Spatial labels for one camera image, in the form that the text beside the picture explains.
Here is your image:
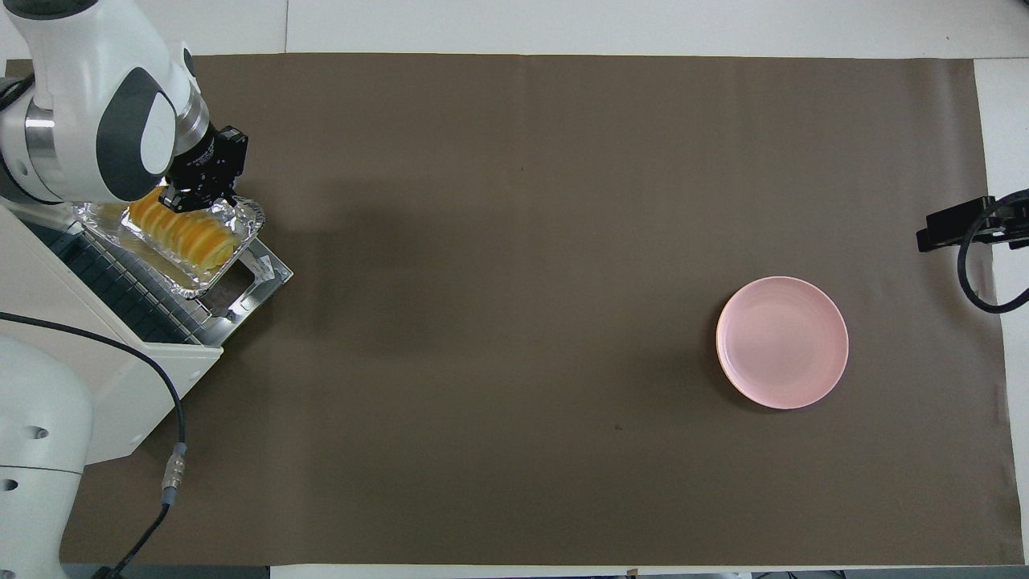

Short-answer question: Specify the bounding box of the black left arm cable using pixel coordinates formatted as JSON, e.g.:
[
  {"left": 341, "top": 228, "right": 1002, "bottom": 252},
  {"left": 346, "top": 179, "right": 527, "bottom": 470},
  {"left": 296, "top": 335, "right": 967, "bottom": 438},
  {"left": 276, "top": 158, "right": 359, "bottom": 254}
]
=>
[{"left": 0, "top": 312, "right": 187, "bottom": 579}]

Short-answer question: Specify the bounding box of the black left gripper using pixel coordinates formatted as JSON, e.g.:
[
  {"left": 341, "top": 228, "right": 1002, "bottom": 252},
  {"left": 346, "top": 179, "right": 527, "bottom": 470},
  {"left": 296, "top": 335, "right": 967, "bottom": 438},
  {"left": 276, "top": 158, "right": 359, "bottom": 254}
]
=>
[{"left": 159, "top": 125, "right": 248, "bottom": 214}]

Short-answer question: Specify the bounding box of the oven wire rack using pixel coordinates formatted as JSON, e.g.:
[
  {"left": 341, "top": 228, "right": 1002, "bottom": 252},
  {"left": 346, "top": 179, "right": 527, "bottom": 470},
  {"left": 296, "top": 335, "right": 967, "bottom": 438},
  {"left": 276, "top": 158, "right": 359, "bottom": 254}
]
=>
[{"left": 48, "top": 225, "right": 222, "bottom": 347}]

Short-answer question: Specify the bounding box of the aluminium foil tray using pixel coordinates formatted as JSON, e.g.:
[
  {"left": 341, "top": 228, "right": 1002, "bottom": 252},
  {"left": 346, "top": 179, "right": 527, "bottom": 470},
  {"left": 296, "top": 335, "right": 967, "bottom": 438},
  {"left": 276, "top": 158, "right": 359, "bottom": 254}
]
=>
[{"left": 72, "top": 193, "right": 266, "bottom": 300}]

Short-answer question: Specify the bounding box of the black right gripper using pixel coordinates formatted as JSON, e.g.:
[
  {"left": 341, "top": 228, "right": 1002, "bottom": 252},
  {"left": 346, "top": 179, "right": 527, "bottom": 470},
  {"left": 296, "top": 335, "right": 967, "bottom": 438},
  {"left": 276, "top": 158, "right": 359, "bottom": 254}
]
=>
[{"left": 916, "top": 191, "right": 1029, "bottom": 254}]

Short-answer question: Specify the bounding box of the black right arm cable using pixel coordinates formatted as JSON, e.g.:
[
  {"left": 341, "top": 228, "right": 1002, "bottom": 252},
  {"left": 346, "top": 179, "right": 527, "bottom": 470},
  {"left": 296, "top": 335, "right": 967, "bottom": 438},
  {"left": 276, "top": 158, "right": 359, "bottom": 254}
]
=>
[{"left": 957, "top": 189, "right": 1029, "bottom": 314}]

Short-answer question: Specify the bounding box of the pink round plate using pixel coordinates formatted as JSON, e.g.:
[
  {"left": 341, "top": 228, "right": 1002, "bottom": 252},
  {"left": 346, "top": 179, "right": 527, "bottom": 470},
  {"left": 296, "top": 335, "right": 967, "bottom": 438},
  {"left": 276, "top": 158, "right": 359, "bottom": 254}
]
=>
[{"left": 715, "top": 276, "right": 850, "bottom": 410}]

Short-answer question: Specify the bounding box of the sliced yellow bread loaf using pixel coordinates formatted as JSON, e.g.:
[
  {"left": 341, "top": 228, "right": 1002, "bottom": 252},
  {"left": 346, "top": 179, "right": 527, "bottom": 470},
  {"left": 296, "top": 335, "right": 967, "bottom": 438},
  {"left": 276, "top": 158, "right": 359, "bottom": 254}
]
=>
[{"left": 129, "top": 189, "right": 242, "bottom": 270}]

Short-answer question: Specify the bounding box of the brown paper table mat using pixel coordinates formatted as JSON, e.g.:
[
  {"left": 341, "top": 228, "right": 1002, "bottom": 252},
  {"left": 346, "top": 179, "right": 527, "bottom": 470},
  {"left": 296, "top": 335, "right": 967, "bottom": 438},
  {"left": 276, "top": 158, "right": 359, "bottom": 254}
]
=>
[{"left": 0, "top": 53, "right": 1026, "bottom": 568}]

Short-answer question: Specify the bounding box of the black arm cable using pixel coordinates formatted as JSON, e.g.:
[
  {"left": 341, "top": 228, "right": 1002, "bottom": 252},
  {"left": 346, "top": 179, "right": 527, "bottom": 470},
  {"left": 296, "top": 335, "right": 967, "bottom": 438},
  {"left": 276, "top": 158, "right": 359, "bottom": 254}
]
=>
[
  {"left": 957, "top": 189, "right": 1029, "bottom": 314},
  {"left": 0, "top": 312, "right": 187, "bottom": 579}
]

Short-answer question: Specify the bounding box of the glass oven door, metal frame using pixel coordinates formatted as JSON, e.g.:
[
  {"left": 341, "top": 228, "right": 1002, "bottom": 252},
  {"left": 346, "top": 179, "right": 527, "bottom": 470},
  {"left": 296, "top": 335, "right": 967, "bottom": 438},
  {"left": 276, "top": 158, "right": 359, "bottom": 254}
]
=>
[{"left": 201, "top": 233, "right": 294, "bottom": 322}]

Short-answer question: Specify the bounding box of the cream toaster oven body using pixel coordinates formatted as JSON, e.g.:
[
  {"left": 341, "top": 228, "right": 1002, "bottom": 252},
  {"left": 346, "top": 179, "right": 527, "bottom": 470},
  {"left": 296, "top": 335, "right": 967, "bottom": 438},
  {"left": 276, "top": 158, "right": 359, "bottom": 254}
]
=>
[{"left": 0, "top": 201, "right": 224, "bottom": 466}]

